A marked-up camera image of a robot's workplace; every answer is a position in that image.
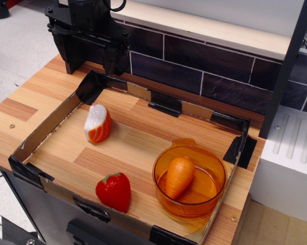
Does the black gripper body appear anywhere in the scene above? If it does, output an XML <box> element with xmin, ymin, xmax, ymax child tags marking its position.
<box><xmin>44</xmin><ymin>1</ymin><xmax>130</xmax><ymax>57</ymax></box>

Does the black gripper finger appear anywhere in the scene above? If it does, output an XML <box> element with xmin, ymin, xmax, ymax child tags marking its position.
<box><xmin>103</xmin><ymin>46</ymin><xmax>118</xmax><ymax>76</ymax></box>
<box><xmin>52</xmin><ymin>27</ymin><xmax>77</xmax><ymax>64</ymax></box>

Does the orange toy carrot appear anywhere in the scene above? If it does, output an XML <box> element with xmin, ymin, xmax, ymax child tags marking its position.
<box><xmin>166</xmin><ymin>156</ymin><xmax>196</xmax><ymax>199</ymax></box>

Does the orange transparent plastic pot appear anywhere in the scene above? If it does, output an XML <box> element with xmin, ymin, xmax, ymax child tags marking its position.
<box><xmin>152</xmin><ymin>138</ymin><xmax>228</xmax><ymax>217</ymax></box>

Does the cardboard fence with black tape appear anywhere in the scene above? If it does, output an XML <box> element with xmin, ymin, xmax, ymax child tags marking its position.
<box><xmin>8</xmin><ymin>70</ymin><xmax>262</xmax><ymax>244</ymax></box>

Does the white orange salmon sushi toy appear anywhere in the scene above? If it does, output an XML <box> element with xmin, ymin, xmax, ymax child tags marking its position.
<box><xmin>84</xmin><ymin>104</ymin><xmax>112</xmax><ymax>143</ymax></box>

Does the black object top left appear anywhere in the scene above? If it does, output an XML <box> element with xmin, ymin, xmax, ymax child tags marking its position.
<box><xmin>0</xmin><ymin>0</ymin><xmax>11</xmax><ymax>20</ymax></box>

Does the dark tile backsplash shelf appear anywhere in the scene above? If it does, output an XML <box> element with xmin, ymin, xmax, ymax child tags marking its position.
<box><xmin>53</xmin><ymin>0</ymin><xmax>307</xmax><ymax>140</ymax></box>

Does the red toy strawberry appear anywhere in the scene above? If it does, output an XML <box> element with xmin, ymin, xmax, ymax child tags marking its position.
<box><xmin>96</xmin><ymin>173</ymin><xmax>131</xmax><ymax>213</ymax></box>

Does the white ribbed sink drainboard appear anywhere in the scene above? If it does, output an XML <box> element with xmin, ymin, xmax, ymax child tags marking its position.
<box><xmin>250</xmin><ymin>106</ymin><xmax>307</xmax><ymax>222</ymax></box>

